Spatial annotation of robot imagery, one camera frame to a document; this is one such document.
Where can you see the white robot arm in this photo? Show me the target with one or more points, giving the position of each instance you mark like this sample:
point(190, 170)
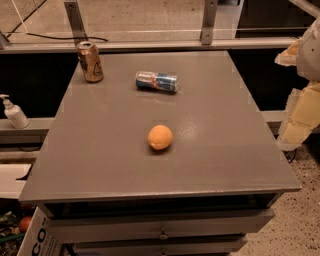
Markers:
point(302, 111)

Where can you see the blue silver redbull can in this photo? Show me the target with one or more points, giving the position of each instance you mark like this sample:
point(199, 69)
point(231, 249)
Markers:
point(157, 81)

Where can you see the gold brown upright can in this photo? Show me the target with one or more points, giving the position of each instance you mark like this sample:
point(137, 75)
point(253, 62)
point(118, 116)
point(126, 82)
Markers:
point(89, 59)

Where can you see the orange fruit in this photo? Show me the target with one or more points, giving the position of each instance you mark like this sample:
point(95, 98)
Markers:
point(160, 137)

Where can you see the grey drawer cabinet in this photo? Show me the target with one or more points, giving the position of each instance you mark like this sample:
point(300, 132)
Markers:
point(96, 161)

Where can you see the grey side shelf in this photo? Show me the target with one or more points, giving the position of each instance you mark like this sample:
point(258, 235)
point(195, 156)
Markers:
point(35, 132)

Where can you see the upper grey drawer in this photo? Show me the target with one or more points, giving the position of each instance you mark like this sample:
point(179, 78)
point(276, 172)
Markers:
point(159, 226)

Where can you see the grey drawer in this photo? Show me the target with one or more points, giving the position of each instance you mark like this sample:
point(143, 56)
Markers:
point(159, 226)
point(170, 247)

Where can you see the lower grey drawer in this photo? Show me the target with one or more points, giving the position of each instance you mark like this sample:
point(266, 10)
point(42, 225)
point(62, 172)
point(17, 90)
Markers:
point(170, 247)

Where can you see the white pump bottle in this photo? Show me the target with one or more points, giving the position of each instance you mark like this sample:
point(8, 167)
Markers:
point(14, 113)

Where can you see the white cardboard box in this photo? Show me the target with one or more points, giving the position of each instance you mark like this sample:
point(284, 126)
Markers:
point(38, 241)

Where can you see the red round fruit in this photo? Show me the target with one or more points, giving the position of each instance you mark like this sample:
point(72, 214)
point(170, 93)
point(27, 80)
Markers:
point(24, 223)

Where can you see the right metal railing post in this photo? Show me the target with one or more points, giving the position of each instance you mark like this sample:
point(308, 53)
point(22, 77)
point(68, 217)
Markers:
point(209, 15)

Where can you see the metal railing post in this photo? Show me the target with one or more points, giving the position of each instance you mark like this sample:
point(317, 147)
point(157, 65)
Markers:
point(209, 15)
point(75, 21)

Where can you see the left metal railing post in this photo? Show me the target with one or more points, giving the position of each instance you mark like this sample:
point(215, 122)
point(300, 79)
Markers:
point(75, 21)

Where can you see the horizontal metal rail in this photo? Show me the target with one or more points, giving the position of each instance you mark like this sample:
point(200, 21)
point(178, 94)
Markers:
point(152, 46)

